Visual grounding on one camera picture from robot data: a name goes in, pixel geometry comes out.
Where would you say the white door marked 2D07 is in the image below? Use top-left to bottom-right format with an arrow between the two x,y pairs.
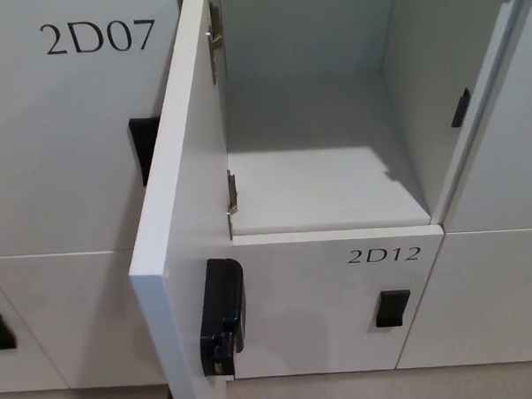
0,0 -> 194,259

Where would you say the plain white cabinet door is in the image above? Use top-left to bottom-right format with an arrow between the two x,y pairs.
393,225 -> 532,372

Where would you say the small brass door hinge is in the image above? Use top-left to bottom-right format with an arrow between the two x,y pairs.
223,168 -> 241,218

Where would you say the tall white cabinet door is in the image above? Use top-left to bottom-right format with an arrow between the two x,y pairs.
431,0 -> 532,236

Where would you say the black handle of 2D07 door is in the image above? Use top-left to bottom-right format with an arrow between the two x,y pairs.
126,117 -> 164,189

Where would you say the black latch in cabinet wall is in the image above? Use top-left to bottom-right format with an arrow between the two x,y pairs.
448,87 -> 472,129

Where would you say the black trapezoid door handle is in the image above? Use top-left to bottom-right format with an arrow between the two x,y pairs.
0,311 -> 19,352

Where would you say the white cabinet door with trapezoid handle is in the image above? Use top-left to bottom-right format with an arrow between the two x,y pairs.
0,246 -> 169,394

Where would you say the large brass door hinge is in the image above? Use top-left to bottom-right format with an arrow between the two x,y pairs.
203,1 -> 226,86

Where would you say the white door marked 2D12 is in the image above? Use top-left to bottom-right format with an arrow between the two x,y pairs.
225,224 -> 452,380

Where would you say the black handle of 2D12 door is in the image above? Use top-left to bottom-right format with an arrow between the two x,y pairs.
374,289 -> 413,329

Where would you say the black lock box on door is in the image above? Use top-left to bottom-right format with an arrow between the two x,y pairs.
195,256 -> 249,378

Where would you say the open white cabinet door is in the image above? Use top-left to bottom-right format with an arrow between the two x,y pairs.
116,0 -> 242,399

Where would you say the open white cabinet compartment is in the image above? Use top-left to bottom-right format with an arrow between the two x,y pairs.
208,0 -> 532,238

